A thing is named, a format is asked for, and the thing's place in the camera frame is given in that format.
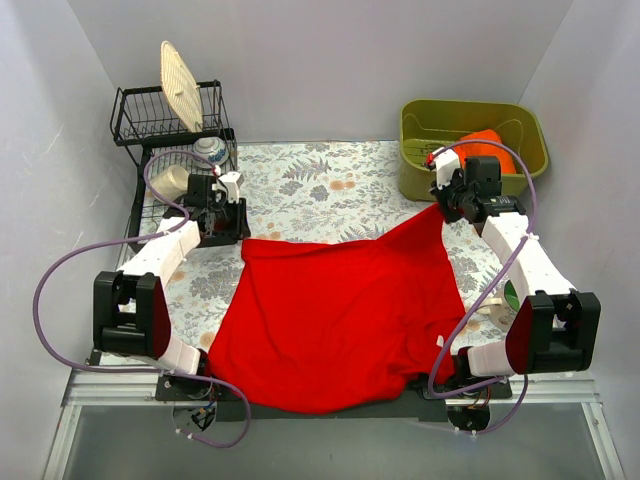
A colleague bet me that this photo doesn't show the blue white ceramic bowl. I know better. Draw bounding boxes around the blue white ceramic bowl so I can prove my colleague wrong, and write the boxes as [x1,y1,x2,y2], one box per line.
[193,137,229,169]

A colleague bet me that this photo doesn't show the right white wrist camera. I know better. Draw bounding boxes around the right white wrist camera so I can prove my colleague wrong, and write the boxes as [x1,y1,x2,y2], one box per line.
[426,147,461,190]

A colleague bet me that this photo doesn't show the black wire dish rack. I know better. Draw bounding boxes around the black wire dish rack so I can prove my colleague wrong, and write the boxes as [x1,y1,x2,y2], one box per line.
[110,80,238,237]

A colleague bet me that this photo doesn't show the orange t shirt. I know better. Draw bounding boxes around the orange t shirt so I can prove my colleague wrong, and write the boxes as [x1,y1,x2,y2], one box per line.
[454,129,517,175]

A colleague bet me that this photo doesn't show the red t shirt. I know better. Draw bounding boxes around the red t shirt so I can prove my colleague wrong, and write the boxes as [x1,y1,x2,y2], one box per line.
[208,206,465,414]

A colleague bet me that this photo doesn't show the green inside mug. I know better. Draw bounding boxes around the green inside mug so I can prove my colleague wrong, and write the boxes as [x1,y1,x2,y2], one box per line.
[476,280,520,332]

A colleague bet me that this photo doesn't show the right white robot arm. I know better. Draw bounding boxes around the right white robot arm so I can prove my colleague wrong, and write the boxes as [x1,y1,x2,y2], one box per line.
[427,149,601,398]

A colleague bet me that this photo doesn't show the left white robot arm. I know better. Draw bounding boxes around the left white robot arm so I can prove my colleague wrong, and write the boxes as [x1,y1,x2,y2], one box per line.
[93,171,250,400]

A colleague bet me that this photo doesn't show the cream woven plate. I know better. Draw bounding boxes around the cream woven plate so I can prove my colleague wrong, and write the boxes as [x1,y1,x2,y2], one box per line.
[160,40,203,133]

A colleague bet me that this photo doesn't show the aluminium rail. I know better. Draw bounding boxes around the aluminium rail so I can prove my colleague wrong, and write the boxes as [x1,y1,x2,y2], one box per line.
[62,371,600,407]

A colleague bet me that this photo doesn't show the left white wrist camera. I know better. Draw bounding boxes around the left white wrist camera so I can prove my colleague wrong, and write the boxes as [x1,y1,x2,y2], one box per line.
[216,171,245,203]

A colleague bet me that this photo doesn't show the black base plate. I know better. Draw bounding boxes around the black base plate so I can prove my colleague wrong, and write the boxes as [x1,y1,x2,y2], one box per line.
[155,374,512,430]

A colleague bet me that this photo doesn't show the green plastic bin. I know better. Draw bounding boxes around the green plastic bin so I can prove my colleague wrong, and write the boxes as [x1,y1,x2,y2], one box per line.
[398,99,549,201]

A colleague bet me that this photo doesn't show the floral table mat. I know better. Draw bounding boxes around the floral table mat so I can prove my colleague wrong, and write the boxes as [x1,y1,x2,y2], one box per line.
[166,141,506,353]

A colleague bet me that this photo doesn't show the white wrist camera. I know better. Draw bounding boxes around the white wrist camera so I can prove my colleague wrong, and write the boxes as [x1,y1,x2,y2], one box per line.
[426,147,461,190]
[216,171,245,203]

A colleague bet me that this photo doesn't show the cream ceramic cup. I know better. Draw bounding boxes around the cream ceramic cup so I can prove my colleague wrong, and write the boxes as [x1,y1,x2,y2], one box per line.
[151,165,189,203]

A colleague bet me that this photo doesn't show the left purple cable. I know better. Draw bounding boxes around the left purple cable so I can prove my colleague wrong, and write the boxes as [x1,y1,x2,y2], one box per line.
[31,150,253,449]

